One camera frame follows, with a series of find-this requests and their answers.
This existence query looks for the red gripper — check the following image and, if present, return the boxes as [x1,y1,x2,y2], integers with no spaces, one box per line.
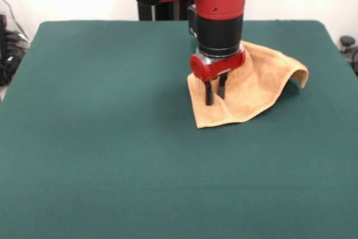
[190,47,247,106]

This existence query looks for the tan terry towel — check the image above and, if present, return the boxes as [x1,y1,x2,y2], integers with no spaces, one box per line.
[186,40,310,129]

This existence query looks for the dark green table cloth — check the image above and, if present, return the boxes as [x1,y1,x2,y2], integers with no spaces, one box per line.
[0,20,358,239]

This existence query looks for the black equipment pile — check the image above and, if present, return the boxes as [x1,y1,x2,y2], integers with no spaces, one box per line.
[0,13,30,87]

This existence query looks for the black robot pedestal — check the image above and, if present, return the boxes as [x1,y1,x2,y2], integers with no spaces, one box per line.
[136,0,195,21]

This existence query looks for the thin dark cable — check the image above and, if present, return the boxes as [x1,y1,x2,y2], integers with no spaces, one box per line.
[0,0,29,40]

